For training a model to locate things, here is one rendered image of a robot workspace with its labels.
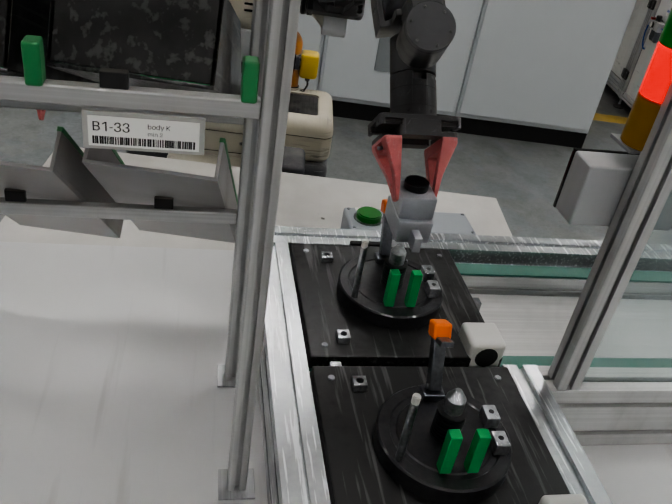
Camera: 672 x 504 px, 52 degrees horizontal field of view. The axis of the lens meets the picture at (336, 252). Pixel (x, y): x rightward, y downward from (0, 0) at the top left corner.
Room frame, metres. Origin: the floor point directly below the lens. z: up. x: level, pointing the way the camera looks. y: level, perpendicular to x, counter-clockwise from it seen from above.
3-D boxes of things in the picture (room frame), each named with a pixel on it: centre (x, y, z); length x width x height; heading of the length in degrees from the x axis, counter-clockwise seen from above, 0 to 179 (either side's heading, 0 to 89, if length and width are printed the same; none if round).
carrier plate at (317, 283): (0.75, -0.08, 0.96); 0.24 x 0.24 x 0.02; 14
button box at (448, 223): (0.98, -0.11, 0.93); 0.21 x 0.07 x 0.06; 104
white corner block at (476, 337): (0.68, -0.20, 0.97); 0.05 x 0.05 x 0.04; 14
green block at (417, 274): (0.71, -0.10, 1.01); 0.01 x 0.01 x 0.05; 14
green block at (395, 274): (0.70, -0.08, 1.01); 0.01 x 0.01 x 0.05; 14
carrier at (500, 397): (0.50, -0.14, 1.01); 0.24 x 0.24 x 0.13; 14
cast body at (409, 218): (0.75, -0.08, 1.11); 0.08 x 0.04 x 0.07; 14
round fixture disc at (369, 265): (0.75, -0.08, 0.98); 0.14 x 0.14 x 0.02
